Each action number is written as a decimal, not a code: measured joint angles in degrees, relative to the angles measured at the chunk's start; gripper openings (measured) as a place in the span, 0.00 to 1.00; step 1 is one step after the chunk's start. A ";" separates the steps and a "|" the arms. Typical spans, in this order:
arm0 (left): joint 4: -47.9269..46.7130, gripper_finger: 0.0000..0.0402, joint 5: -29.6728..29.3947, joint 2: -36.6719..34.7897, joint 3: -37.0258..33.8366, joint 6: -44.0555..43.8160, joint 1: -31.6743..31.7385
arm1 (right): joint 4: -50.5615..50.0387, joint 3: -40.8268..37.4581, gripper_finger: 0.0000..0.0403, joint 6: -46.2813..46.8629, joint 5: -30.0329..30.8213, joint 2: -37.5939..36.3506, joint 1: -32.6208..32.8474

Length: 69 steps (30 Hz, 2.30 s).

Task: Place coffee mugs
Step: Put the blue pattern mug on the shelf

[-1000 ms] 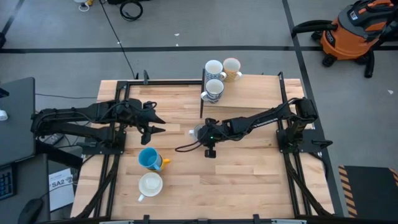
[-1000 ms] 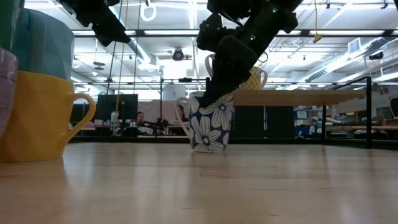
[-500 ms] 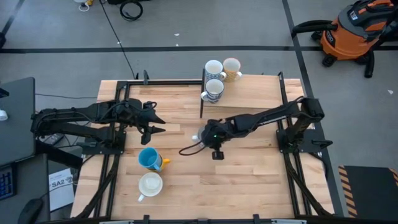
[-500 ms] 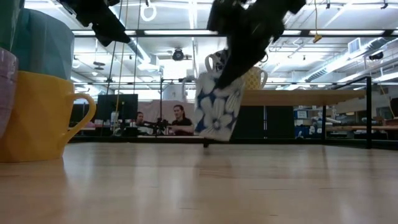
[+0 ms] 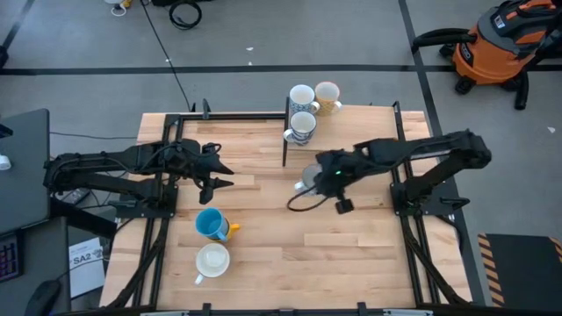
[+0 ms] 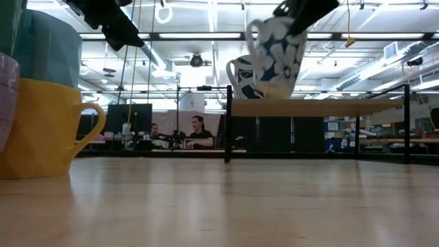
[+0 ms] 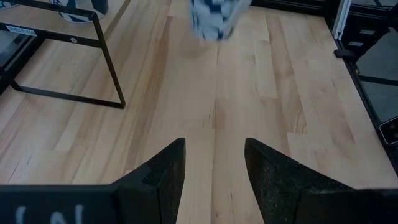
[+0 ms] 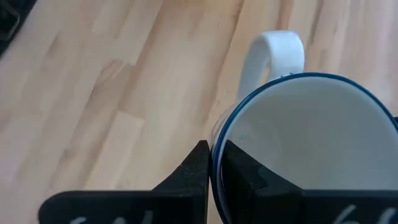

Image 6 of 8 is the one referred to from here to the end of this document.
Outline black table frame rails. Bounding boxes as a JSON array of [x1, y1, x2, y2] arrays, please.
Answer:
[[75, 148, 439, 166]]

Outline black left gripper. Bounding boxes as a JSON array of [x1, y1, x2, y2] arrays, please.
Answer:
[[64, 0, 145, 52]]

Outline black partition panel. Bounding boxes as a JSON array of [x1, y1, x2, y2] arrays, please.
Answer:
[[233, 116, 325, 154]]

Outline blue mug white flower print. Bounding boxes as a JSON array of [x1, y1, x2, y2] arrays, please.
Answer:
[[245, 15, 309, 100]]

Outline yellow faceted mug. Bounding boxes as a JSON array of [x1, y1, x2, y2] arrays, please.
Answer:
[[0, 77, 107, 180]]

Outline black ceiling fixture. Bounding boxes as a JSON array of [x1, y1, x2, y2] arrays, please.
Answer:
[[406, 56, 425, 68]]

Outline lilac mug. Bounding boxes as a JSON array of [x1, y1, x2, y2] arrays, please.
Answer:
[[0, 51, 21, 154]]

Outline white ceiling air vent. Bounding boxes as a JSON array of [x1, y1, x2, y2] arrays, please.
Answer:
[[383, 40, 399, 60]]

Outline silver ceiling duct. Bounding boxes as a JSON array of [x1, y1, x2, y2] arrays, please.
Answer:
[[139, 40, 178, 80]]

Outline pink partition board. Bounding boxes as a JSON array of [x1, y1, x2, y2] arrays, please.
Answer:
[[152, 109, 222, 140]]

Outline yellow hanging cord with plug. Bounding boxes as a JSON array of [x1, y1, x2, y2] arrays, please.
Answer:
[[345, 0, 356, 48]]

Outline black hanging cable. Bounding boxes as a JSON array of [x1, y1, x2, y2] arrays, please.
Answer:
[[116, 46, 128, 104]]

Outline blue mug white leaf print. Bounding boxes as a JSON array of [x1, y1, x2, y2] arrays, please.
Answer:
[[225, 54, 265, 100]]

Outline white hanging ring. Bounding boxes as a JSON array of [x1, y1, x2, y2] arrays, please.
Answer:
[[154, 2, 174, 25]]

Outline person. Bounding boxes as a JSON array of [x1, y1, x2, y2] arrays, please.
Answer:
[[187, 115, 215, 150], [147, 122, 162, 141]]

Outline black ceiling camera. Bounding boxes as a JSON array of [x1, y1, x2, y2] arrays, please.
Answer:
[[189, 53, 204, 68]]

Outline wooden top metal workbench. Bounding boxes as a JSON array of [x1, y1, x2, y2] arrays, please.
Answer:
[[358, 137, 439, 154]]

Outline wooden shelf riser black legs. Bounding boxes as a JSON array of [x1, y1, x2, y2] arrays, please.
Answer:
[[224, 84, 412, 165]]

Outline light blue faceted mug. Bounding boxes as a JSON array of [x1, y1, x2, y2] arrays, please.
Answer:
[[12, 9, 83, 89]]

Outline yellow hanging rope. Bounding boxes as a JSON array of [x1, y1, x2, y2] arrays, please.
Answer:
[[123, 0, 143, 147]]

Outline white cylindrical container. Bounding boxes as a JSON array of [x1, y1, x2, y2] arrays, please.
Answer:
[[178, 93, 206, 113]]

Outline black overhead rig frame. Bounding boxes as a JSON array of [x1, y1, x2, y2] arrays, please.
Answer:
[[78, 31, 439, 42]]

